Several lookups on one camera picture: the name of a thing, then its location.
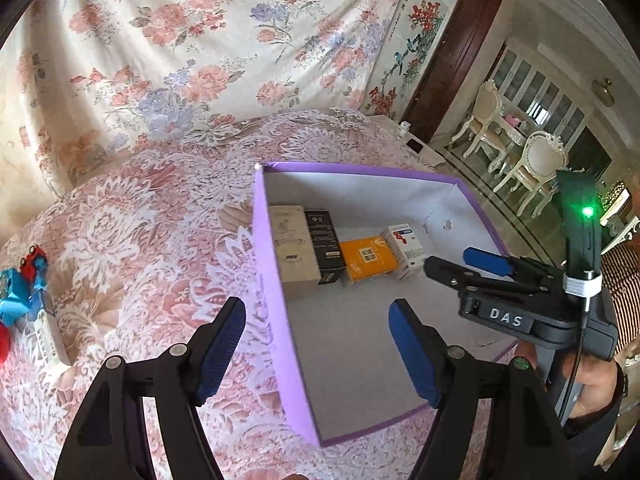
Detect long white carton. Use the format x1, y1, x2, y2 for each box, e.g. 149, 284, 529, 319
30, 292, 72, 372

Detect beige carton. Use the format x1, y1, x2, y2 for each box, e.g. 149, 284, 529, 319
269, 205, 322, 302

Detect floral bed sheet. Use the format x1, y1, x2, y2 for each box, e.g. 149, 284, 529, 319
0, 0, 420, 202

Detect white carton red blue print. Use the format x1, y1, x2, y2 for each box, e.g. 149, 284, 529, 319
380, 224, 427, 281

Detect blue toy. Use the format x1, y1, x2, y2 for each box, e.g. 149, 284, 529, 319
0, 267, 51, 332

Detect purple cardboard box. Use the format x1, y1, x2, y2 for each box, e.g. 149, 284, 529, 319
251, 161, 522, 449

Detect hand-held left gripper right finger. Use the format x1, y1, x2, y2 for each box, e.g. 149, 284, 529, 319
389, 298, 581, 480

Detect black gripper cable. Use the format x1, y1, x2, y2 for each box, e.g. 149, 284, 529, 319
561, 297, 590, 413

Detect glass panel doors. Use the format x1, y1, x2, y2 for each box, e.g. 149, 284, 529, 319
492, 44, 614, 177

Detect flower and bird wall painting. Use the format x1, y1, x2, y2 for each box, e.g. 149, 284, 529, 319
362, 0, 459, 119

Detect person's striped clothing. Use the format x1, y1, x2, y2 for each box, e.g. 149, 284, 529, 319
599, 242, 640, 357

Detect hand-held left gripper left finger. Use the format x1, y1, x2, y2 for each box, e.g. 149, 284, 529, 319
54, 296, 247, 480

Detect white ornate chair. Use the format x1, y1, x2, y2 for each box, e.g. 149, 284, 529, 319
450, 79, 507, 162
597, 179, 640, 256
492, 130, 572, 219

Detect white dining table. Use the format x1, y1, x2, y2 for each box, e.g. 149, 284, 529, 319
495, 110, 542, 152

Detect black carton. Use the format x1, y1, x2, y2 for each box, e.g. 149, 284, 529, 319
304, 209, 347, 286

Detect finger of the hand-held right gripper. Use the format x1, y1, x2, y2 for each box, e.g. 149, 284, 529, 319
463, 246, 567, 286
423, 255, 547, 295

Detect pink lace bedspread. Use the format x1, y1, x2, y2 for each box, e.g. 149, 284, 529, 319
0, 107, 521, 480

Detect orange flat carton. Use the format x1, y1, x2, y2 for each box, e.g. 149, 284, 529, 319
339, 236, 407, 283

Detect red toy car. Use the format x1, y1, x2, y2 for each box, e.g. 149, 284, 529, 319
19, 244, 50, 282

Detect person's right hand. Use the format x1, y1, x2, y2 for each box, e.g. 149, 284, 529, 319
567, 352, 624, 419

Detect ceiling lamp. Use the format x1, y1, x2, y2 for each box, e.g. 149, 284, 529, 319
592, 76, 619, 107

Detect brown wooden door frame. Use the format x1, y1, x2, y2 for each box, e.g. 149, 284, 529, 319
402, 0, 507, 144

